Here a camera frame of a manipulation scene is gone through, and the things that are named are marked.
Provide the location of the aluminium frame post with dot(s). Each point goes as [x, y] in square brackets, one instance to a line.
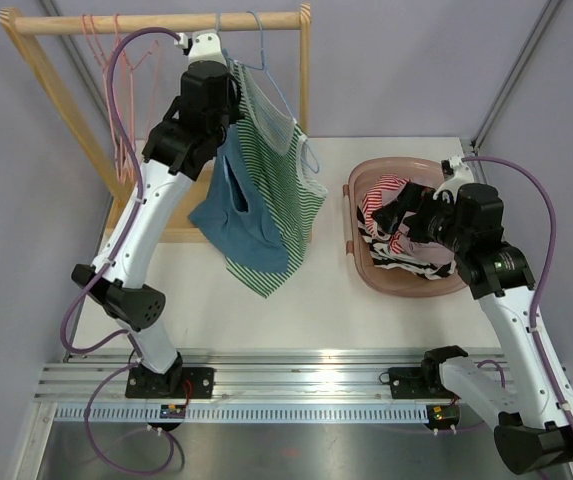
[74, 56]
[545, 18]

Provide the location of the blue hanger under green top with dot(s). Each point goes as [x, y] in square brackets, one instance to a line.
[310, 159]

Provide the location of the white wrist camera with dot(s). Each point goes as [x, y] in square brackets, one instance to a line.
[204, 45]
[456, 174]

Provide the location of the left aluminium frame post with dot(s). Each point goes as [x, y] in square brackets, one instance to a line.
[74, 56]

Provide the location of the blue hanger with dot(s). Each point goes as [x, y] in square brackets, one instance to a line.
[310, 159]
[219, 34]

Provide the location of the pink plastic basin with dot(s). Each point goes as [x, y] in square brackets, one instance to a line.
[394, 282]

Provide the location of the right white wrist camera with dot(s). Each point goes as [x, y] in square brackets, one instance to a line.
[456, 174]

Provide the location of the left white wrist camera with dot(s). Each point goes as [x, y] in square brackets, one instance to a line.
[204, 45]

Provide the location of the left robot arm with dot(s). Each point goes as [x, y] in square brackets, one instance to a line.
[177, 150]

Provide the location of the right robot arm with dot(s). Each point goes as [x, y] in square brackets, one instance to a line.
[533, 426]

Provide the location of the right aluminium frame post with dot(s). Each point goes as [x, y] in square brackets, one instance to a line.
[545, 18]

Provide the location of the black white striped tank top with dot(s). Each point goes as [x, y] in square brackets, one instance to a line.
[384, 260]

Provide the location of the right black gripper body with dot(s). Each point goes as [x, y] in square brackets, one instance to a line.
[437, 224]

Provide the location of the blue tank top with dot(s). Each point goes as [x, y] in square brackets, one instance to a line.
[234, 217]

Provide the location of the white slotted cable duct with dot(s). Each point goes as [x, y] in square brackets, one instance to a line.
[245, 413]

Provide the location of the red white striped tank top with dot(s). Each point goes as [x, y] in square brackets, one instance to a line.
[385, 190]

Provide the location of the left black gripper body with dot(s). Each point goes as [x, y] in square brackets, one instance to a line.
[231, 112]

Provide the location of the wooden clothes rack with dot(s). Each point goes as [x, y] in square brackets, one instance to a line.
[24, 31]

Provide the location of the green white striped tank top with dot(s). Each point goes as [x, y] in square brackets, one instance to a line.
[274, 151]

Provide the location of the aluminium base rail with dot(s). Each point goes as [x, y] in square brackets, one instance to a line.
[271, 376]

